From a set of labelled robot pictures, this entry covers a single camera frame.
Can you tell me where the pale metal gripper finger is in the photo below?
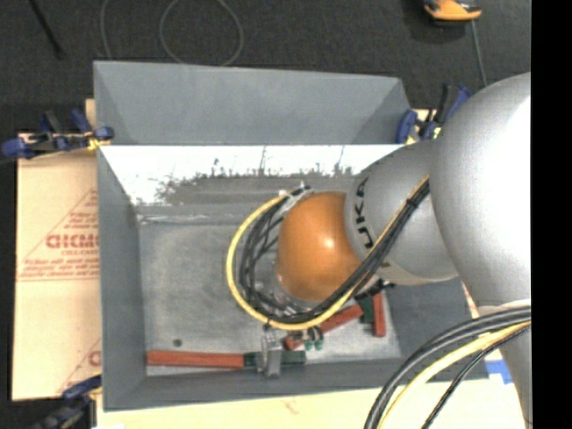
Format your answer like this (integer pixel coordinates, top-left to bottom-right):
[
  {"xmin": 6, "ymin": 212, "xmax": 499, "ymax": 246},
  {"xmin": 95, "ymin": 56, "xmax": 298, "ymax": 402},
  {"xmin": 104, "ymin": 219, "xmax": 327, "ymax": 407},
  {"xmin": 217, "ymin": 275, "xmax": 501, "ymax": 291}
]
[
  {"xmin": 260, "ymin": 329, "xmax": 280, "ymax": 356},
  {"xmin": 264, "ymin": 349, "xmax": 283, "ymax": 378}
]

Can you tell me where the brown cardboard board red print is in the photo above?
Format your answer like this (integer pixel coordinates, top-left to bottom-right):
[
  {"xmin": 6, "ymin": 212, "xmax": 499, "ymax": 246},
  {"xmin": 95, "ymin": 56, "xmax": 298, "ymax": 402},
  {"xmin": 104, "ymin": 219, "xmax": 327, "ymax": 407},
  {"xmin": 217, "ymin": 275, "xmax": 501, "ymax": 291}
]
[{"xmin": 11, "ymin": 98, "xmax": 105, "ymax": 402}]

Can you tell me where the grey metal bin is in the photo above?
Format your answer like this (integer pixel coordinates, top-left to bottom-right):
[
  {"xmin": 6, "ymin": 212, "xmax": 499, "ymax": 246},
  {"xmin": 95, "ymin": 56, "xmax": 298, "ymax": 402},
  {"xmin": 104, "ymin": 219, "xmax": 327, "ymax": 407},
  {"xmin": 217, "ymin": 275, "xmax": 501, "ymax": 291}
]
[{"xmin": 92, "ymin": 60, "xmax": 489, "ymax": 410}]

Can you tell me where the long red-brown flat block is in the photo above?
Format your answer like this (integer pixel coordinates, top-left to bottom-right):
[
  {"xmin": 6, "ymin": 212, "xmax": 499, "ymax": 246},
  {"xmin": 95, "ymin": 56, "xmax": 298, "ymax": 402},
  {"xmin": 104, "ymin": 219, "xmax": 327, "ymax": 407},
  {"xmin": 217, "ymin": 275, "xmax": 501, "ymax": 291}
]
[{"xmin": 146, "ymin": 349, "xmax": 248, "ymax": 370}]

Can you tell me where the long dark green flat block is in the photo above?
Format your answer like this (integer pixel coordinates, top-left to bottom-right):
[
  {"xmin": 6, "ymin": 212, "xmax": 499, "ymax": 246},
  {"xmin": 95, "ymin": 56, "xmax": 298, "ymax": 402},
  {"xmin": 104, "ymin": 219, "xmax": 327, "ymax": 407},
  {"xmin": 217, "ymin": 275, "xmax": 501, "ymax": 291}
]
[{"xmin": 243, "ymin": 349, "xmax": 307, "ymax": 369}]

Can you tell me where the short dark green flat block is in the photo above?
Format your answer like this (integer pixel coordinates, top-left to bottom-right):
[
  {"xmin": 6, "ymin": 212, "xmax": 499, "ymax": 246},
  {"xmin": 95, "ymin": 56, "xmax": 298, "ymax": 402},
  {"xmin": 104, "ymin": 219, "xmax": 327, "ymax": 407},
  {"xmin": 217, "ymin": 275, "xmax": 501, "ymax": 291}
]
[{"xmin": 358, "ymin": 294, "xmax": 375, "ymax": 324}]

